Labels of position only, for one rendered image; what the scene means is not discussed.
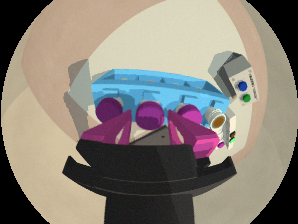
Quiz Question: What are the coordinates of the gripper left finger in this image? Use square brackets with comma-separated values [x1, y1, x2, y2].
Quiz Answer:
[79, 109, 132, 145]

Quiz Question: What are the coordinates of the blue rectangular tube holder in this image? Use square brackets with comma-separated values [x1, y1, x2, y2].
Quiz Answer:
[91, 69, 231, 127]

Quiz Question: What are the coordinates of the cream long bar with two dark lamps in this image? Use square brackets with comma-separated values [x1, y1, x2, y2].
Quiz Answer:
[211, 107, 236, 150]

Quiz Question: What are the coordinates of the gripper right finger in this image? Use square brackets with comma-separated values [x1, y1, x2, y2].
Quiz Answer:
[167, 109, 220, 159]

